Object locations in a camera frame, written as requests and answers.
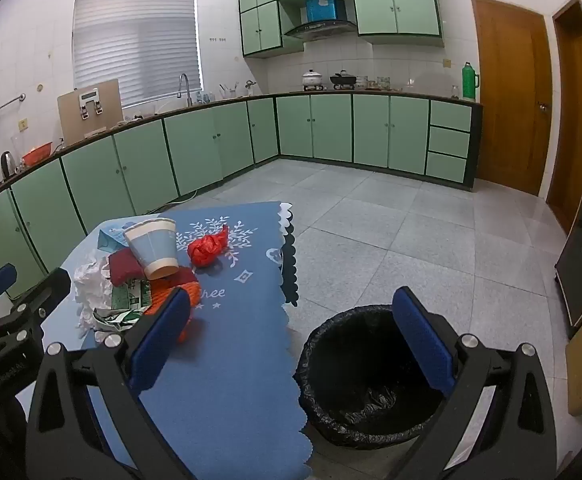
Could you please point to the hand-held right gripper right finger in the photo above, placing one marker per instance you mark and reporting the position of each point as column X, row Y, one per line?
column 423, row 340

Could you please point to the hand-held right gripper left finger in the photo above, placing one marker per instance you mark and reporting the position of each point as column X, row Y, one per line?
column 158, row 340

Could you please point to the white tissue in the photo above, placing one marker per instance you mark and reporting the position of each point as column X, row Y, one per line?
column 91, row 285

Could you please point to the black-lined trash bin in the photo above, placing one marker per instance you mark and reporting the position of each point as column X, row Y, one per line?
column 351, row 385

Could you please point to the green white torn carton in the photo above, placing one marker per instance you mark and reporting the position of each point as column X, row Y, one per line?
column 128, row 297

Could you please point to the orange net bag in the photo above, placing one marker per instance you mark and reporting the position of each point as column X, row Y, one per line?
column 191, row 292

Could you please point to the light blue wrapper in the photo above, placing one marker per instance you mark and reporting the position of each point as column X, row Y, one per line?
column 108, row 240

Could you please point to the dark red wrapper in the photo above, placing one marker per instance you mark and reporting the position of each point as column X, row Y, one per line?
column 123, row 265

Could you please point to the blue printed tablecloth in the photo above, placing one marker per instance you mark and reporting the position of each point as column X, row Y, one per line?
column 241, row 360

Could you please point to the blue paper cup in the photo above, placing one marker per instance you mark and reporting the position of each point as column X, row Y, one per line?
column 151, row 250

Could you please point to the red plastic bag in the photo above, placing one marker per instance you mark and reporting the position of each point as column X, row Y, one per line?
column 206, row 252

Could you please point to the steel kettle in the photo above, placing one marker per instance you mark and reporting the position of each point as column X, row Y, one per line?
column 7, row 165

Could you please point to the orange plastic basin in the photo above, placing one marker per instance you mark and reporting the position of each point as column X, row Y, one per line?
column 37, row 155

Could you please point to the cardboard box on counter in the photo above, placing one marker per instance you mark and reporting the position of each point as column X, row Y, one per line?
column 96, row 125

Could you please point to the green base cabinets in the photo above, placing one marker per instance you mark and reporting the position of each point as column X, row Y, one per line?
column 331, row 127

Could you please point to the metal faucet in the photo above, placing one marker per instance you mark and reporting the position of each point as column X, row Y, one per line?
column 184, row 85

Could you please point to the glass jar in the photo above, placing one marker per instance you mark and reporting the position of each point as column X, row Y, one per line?
column 455, row 92

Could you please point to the white window blind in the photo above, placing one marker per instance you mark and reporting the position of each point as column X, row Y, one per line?
column 136, row 45

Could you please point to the green thermos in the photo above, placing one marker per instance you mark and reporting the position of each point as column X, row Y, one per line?
column 469, row 82

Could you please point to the black wok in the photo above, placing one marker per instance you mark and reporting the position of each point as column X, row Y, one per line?
column 343, row 80

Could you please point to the white cooking pot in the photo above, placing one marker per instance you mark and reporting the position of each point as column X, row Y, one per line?
column 313, row 80

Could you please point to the range hood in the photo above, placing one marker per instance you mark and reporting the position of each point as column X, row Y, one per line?
column 321, row 27

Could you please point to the green wall cabinets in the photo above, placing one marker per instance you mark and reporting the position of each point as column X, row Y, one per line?
column 411, row 5

